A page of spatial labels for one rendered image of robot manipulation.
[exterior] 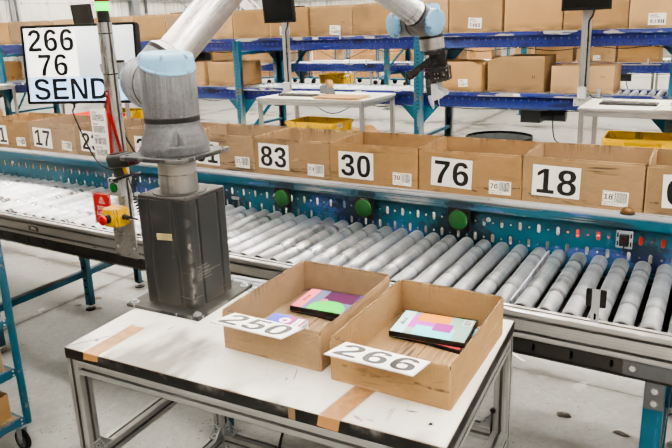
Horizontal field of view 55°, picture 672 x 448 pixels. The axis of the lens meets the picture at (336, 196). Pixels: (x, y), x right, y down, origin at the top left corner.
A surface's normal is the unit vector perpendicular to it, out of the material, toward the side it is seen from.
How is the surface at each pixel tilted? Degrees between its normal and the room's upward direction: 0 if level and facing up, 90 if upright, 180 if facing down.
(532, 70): 90
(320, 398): 0
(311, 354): 90
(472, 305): 89
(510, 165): 90
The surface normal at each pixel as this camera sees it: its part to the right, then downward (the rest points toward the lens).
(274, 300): 0.87, 0.07
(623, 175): -0.49, 0.25
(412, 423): -0.04, -0.97
